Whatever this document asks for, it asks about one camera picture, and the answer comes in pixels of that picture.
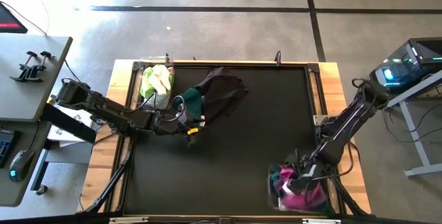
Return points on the cream towel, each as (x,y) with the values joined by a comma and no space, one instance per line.
(162,77)

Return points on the large dark green towel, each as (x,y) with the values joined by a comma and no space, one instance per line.
(274,179)

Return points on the pink towel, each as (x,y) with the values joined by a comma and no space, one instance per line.
(300,201)

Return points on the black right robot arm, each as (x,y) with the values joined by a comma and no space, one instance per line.
(345,123)

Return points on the black computer tower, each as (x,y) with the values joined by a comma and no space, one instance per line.
(404,68)

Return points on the black desk clamp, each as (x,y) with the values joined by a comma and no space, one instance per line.
(36,69)
(23,67)

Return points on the clear plastic bin with label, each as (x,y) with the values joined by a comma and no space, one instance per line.
(333,196)

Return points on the grey metal stand table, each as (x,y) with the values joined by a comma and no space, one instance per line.
(414,130)

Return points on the black towel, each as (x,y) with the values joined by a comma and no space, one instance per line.
(221,92)

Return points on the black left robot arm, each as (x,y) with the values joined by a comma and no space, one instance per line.
(103,108)

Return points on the black clip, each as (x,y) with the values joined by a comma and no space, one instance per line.
(167,57)
(278,57)

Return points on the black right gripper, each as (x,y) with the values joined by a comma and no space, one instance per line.
(305,174)

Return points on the silver metal bracket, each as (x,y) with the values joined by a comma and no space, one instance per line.
(127,220)
(321,221)

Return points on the black monitor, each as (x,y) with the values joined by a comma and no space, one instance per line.
(8,18)

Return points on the black computer mouse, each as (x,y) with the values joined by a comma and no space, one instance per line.
(20,165)

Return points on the small dark green towel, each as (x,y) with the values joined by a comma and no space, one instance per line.
(191,101)

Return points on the white paper sheet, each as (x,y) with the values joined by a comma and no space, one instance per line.
(58,134)

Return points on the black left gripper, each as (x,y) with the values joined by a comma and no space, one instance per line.
(172,125)

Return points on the plain clear plastic bin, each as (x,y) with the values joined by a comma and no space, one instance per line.
(143,61)

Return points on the light grey desk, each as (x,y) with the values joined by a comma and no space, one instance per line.
(20,96)

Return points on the black keyboard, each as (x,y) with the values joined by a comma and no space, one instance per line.
(5,148)

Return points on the dark grey desk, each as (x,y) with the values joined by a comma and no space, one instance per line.
(20,196)

